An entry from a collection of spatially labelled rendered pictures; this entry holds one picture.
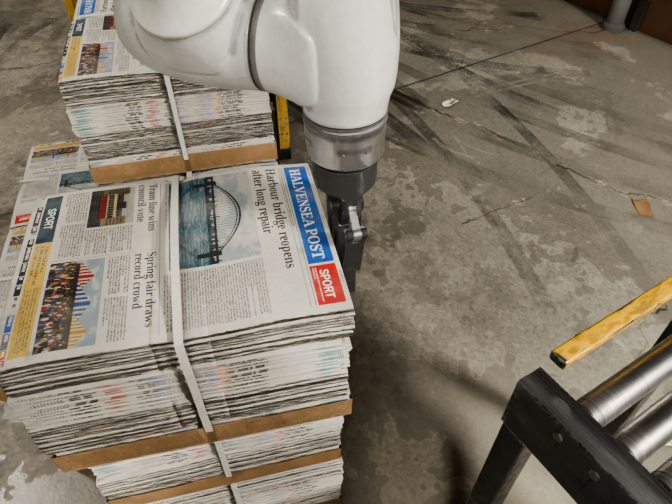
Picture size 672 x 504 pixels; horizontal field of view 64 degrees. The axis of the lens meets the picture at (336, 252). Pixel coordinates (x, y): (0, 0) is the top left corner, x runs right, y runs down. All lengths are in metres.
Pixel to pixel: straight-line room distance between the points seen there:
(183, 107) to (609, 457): 0.92
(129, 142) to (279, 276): 0.61
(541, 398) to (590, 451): 0.09
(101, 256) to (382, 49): 0.40
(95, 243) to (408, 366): 1.29
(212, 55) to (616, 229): 2.15
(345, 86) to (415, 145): 2.24
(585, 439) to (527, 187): 1.84
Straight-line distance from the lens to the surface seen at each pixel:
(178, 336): 0.58
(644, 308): 1.03
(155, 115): 1.12
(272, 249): 0.65
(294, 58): 0.52
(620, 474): 0.86
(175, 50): 0.56
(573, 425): 0.87
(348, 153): 0.57
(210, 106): 1.11
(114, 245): 0.71
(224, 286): 0.62
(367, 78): 0.52
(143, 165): 1.17
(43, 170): 1.75
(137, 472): 0.91
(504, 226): 2.36
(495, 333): 1.96
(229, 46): 0.55
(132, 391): 0.66
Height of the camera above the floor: 1.52
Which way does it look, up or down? 45 degrees down
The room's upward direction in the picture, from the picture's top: straight up
